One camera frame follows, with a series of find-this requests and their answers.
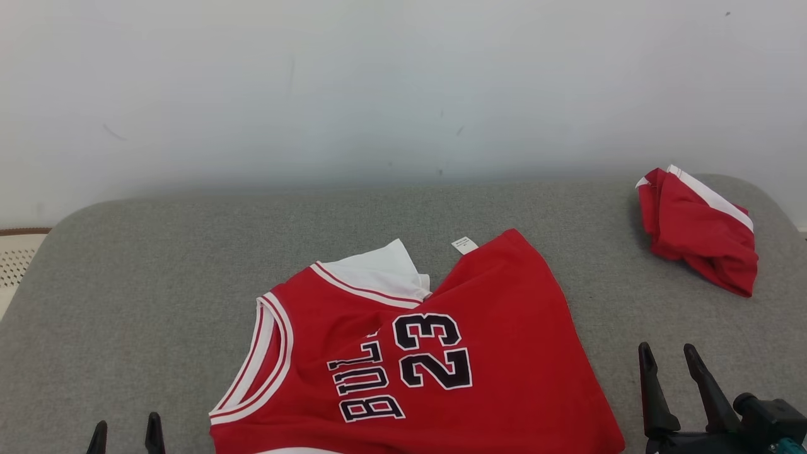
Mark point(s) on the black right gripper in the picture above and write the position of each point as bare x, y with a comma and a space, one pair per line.
700, 444

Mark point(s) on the red Bulls 23 jersey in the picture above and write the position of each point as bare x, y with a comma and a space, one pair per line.
504, 328

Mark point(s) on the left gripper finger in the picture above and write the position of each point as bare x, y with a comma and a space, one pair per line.
155, 438
98, 441

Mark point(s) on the red shorts with white stripe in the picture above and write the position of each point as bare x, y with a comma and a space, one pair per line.
700, 239

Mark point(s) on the white perforated laundry basket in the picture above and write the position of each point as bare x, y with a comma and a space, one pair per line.
16, 265

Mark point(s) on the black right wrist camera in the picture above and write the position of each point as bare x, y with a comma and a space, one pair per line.
772, 416

